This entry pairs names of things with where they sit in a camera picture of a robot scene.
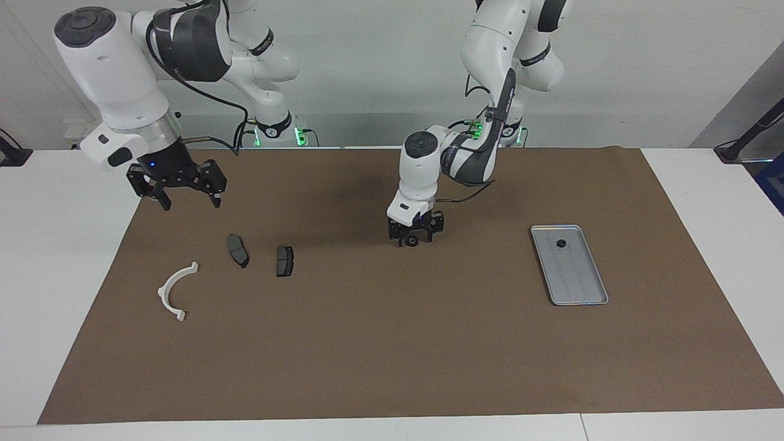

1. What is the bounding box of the dark grey eared brake pad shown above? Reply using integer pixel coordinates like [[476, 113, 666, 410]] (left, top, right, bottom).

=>
[[227, 234, 250, 269]]

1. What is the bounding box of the blue box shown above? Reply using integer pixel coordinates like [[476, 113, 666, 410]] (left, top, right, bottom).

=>
[[755, 160, 784, 216]]

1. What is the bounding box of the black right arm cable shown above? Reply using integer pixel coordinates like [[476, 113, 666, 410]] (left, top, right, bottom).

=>
[[146, 0, 251, 155]]

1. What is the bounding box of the brown table mat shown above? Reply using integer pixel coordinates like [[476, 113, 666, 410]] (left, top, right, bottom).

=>
[[37, 147, 784, 425]]

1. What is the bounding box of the white curved plastic bracket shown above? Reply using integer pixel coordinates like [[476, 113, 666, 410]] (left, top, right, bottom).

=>
[[157, 262, 200, 322]]

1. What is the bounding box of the black pole stand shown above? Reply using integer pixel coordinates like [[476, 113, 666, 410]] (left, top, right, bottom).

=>
[[714, 98, 784, 165]]

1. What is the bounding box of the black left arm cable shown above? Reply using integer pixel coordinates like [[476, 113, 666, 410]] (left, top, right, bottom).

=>
[[436, 72, 498, 204]]

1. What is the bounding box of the white power strip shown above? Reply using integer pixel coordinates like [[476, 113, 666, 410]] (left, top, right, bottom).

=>
[[64, 119, 108, 149]]

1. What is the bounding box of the silver metal tray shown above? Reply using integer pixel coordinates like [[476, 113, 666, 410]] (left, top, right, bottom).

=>
[[530, 225, 609, 306]]

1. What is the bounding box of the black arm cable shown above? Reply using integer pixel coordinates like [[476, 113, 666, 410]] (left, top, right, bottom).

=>
[[436, 72, 498, 204], [146, 0, 251, 155]]

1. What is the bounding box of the black clamp mount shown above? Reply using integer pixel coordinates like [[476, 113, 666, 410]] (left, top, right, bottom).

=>
[[0, 129, 32, 167]]

